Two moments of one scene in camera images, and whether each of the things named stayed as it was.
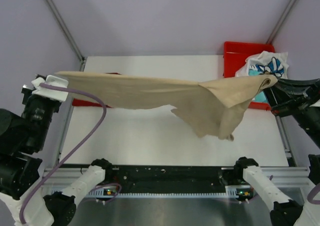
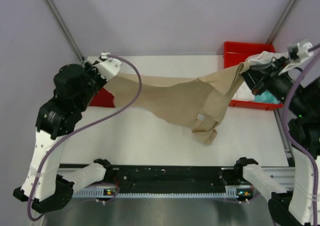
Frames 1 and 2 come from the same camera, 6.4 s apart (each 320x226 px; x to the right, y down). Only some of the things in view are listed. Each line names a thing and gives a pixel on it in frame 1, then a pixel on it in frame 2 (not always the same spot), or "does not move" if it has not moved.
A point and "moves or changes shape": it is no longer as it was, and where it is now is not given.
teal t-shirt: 260,97 does not move
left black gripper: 28,93 -> 88,69
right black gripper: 291,89 -> 255,79
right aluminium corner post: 285,15 does not move
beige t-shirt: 212,108 moves or changes shape
